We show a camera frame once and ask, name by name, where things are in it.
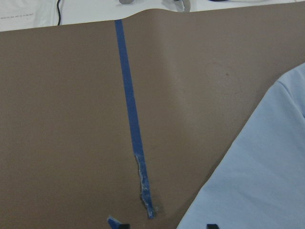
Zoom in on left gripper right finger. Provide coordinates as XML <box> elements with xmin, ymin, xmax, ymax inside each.
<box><xmin>206</xmin><ymin>224</ymin><xmax>218</xmax><ymax>229</ymax></box>

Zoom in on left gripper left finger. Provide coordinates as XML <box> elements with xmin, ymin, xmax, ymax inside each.
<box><xmin>118</xmin><ymin>224</ymin><xmax>130</xmax><ymax>229</ymax></box>

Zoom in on light blue t-shirt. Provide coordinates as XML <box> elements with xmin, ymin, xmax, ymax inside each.
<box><xmin>178</xmin><ymin>64</ymin><xmax>305</xmax><ymax>229</ymax></box>

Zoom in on brown paper table cover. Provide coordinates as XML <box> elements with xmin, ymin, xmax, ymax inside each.
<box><xmin>0</xmin><ymin>2</ymin><xmax>305</xmax><ymax>229</ymax></box>

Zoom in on reacher grabber tool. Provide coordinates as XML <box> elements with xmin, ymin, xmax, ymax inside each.
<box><xmin>162</xmin><ymin>0</ymin><xmax>191</xmax><ymax>13</ymax></box>

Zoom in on black cable on table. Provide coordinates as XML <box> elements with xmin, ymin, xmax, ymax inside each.
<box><xmin>55</xmin><ymin>0</ymin><xmax>62</xmax><ymax>26</ymax></box>

